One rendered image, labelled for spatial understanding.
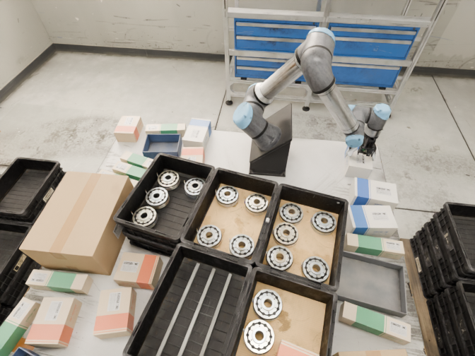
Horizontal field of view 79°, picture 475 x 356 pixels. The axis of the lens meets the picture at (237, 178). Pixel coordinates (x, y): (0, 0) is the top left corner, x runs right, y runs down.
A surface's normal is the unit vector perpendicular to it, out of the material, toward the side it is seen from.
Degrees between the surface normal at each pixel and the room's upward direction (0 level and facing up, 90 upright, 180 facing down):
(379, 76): 90
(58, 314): 0
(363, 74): 90
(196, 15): 90
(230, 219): 0
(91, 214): 0
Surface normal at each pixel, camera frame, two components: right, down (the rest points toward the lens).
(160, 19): -0.14, 0.77
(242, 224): -0.01, -0.63
